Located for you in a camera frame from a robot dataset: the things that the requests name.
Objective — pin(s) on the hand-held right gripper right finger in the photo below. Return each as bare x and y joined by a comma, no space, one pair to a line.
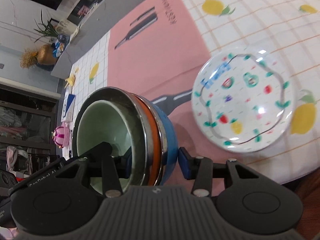
183,163

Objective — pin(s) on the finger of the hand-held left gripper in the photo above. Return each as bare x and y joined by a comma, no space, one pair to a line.
103,150

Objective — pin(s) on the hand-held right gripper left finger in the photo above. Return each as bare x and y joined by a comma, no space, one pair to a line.
111,175

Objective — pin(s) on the green ceramic bowl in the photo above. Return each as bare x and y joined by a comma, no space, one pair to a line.
100,122

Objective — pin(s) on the blue steel bowl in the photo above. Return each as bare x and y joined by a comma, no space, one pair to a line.
170,135

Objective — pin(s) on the orange steel bowl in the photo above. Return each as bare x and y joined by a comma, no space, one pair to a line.
153,130

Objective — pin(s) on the white fruit-print plate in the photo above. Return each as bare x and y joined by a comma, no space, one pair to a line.
250,100

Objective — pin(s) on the pink toy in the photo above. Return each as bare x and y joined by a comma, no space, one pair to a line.
61,136

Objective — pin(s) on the blue and white box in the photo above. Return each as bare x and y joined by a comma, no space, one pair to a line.
68,107

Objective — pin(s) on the dark glass door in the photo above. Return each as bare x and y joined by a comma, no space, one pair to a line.
25,120

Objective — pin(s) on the banana peel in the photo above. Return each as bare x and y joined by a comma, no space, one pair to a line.
71,78

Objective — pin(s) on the pink placemat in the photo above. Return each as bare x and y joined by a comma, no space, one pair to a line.
155,55

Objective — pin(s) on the blue snack packets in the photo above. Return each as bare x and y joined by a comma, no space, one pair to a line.
58,50

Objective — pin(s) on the gold vase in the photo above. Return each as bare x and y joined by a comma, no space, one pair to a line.
46,55

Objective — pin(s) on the dried flowers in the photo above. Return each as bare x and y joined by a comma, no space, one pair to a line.
28,58

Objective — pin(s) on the grey stone tv console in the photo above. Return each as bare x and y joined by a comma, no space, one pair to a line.
100,25

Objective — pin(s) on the framed drawing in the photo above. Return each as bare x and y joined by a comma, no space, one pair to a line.
63,26

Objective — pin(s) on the green plant in blue vase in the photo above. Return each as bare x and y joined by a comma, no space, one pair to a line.
47,30

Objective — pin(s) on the pink card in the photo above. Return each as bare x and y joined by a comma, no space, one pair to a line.
84,10

